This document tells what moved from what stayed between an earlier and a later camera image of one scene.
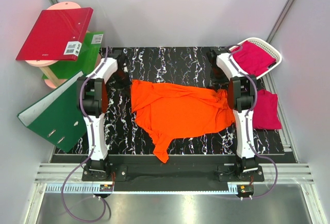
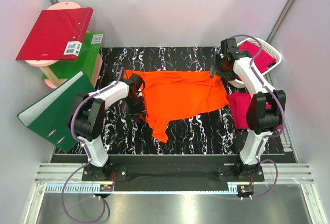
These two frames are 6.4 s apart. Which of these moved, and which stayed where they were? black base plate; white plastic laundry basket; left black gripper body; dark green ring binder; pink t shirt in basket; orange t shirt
Moved: orange t shirt; left black gripper body
Stayed: white plastic laundry basket; pink t shirt in basket; black base plate; dark green ring binder
